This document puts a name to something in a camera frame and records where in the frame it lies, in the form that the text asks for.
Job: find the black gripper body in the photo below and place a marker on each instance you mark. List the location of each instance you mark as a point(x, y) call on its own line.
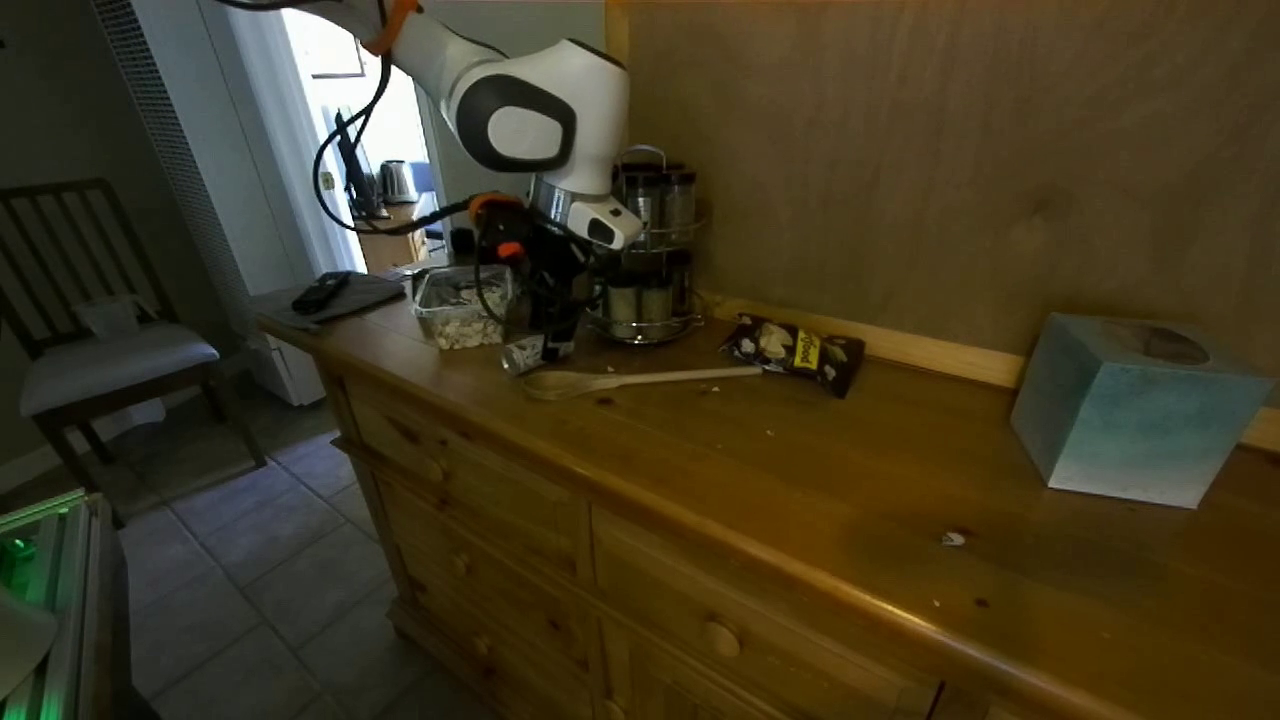
point(548, 277)

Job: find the white bottle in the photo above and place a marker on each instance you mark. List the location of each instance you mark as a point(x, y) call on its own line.
point(535, 352)

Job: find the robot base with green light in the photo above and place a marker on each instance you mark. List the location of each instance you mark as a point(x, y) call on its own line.
point(61, 647)

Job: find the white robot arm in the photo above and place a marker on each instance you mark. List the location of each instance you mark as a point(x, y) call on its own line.
point(554, 117)

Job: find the chrome spice jar rack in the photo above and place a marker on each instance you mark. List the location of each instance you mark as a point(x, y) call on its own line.
point(640, 289)

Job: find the clear container of seeds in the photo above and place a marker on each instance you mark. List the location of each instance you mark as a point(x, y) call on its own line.
point(466, 307)

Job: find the wooden spoon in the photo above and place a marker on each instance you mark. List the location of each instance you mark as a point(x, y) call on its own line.
point(566, 381)

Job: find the grey cloth mat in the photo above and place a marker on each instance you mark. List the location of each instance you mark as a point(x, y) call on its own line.
point(357, 298)

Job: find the black snack packet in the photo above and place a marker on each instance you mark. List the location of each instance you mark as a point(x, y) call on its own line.
point(797, 350)

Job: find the black remote control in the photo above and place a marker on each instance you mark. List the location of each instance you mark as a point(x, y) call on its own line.
point(320, 292)

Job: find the wooden dresser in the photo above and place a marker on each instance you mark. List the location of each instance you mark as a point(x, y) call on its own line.
point(744, 549)

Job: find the dark wooden chair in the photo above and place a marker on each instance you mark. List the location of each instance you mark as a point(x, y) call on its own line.
point(92, 318)

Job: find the blue tissue box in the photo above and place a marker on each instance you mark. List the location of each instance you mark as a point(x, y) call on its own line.
point(1135, 411)

